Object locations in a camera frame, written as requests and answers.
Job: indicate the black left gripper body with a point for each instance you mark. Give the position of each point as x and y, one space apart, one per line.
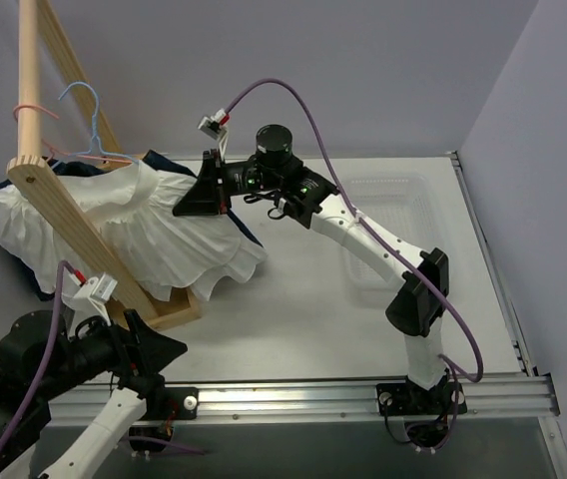
131 354

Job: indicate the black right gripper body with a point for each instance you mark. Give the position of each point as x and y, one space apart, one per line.
219 183

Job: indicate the white pleated skirt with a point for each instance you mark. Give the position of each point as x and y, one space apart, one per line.
173 239

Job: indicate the light blue wire hanger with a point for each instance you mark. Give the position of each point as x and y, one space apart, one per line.
95 149

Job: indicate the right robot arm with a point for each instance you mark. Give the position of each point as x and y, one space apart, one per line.
273 173

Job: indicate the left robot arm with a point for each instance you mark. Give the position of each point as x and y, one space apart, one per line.
24 399

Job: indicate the dark navy garment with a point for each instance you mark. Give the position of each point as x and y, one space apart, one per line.
243 224

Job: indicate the wooden clothes rack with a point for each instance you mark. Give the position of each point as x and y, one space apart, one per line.
30 173

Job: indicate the clear plastic basket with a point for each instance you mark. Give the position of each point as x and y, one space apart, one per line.
401 203

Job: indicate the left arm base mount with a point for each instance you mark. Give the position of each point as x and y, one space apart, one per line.
156 432

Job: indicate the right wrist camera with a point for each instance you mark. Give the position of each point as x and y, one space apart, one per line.
215 126

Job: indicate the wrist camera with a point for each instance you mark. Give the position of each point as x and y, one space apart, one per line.
215 126
89 296

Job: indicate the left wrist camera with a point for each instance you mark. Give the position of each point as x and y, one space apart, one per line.
89 296

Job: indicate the pink wire hanger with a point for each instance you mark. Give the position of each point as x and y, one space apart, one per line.
49 147

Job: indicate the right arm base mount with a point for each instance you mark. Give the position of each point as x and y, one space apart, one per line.
421 418

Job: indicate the aluminium mounting rail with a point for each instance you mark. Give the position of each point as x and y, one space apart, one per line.
500 396

